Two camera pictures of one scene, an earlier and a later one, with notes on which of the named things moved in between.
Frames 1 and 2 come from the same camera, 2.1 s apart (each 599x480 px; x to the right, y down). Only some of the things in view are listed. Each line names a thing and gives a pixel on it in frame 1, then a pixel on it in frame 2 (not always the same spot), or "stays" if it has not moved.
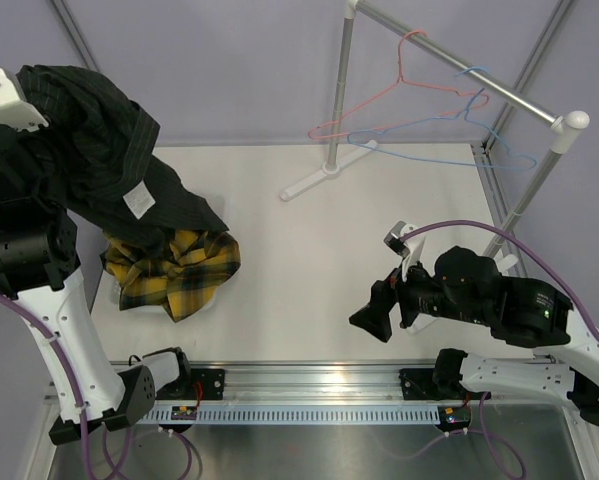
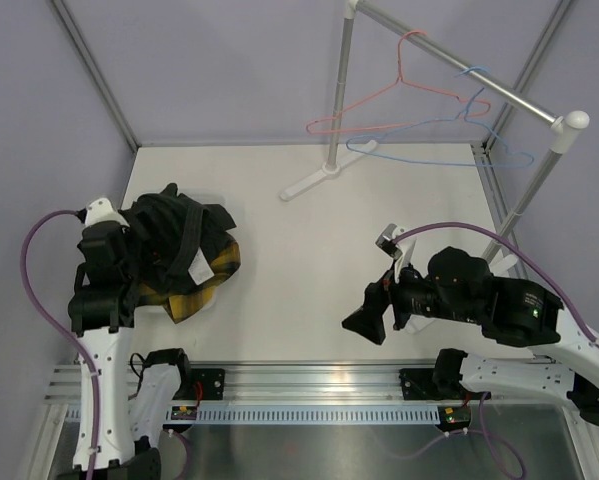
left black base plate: x=212 y=382 stays
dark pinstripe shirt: x=95 y=154 → x=164 y=228
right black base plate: x=418 y=384 stays
